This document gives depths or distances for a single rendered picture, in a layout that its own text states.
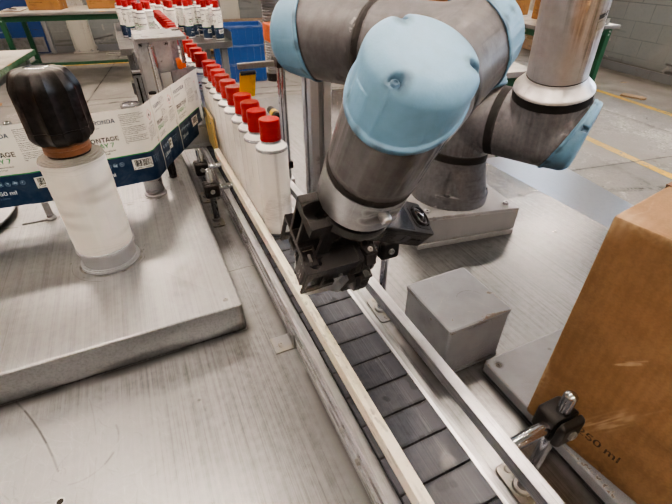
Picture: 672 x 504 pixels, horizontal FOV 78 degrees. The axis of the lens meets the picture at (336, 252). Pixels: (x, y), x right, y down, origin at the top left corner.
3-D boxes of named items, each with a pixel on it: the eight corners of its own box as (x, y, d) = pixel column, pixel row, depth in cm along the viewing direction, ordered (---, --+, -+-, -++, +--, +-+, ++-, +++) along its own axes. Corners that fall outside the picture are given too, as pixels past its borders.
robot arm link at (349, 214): (392, 126, 36) (434, 204, 33) (376, 160, 40) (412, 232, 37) (311, 140, 33) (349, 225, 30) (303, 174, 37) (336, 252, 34)
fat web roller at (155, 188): (143, 191, 89) (116, 101, 78) (166, 187, 90) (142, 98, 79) (145, 200, 85) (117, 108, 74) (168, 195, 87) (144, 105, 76)
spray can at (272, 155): (262, 225, 78) (248, 115, 66) (288, 219, 79) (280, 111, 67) (268, 239, 74) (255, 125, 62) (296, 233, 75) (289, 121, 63)
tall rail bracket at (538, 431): (468, 499, 43) (506, 405, 33) (521, 469, 46) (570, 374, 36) (489, 530, 41) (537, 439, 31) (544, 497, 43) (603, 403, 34)
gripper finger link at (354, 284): (329, 268, 52) (345, 236, 44) (342, 265, 52) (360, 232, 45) (343, 303, 50) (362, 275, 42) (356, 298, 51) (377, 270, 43)
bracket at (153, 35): (131, 34, 100) (130, 29, 100) (178, 31, 104) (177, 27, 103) (134, 42, 90) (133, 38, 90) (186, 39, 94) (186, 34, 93)
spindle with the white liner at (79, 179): (82, 251, 71) (-1, 62, 53) (138, 238, 74) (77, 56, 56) (80, 281, 64) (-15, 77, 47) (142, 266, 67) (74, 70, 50)
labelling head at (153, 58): (156, 136, 115) (129, 32, 100) (203, 129, 119) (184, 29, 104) (161, 153, 105) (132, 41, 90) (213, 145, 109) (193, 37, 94)
